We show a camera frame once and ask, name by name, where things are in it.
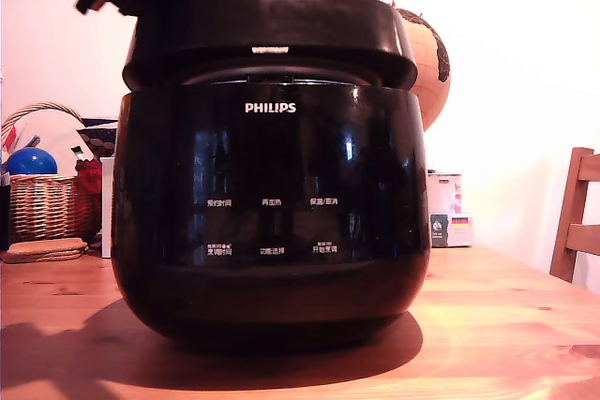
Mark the black rice cooker lid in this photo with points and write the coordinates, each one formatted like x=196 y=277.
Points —
x=281 y=20

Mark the black Philips rice cooker body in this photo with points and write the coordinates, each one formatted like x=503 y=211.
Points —
x=272 y=161

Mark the silver inner pot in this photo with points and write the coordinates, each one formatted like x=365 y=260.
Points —
x=323 y=78

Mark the white carton with picture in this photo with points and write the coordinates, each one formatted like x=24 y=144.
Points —
x=445 y=194

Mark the dark green small box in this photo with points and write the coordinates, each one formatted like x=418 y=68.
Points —
x=439 y=231

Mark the white box with German flag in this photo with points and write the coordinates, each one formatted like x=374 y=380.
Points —
x=460 y=231

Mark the cork globe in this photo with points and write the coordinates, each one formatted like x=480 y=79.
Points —
x=422 y=53

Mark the tall white box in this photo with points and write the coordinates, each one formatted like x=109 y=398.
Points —
x=106 y=208

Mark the dark patterned bowl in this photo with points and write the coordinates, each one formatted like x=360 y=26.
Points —
x=100 y=137

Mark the red knitted cloth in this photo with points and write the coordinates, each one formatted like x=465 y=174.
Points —
x=89 y=182

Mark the stack of cork coasters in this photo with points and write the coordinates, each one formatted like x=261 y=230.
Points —
x=45 y=249

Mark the blue ball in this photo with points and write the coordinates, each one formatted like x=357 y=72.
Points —
x=32 y=162

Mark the wooden chair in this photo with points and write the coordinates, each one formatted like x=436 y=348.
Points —
x=581 y=231

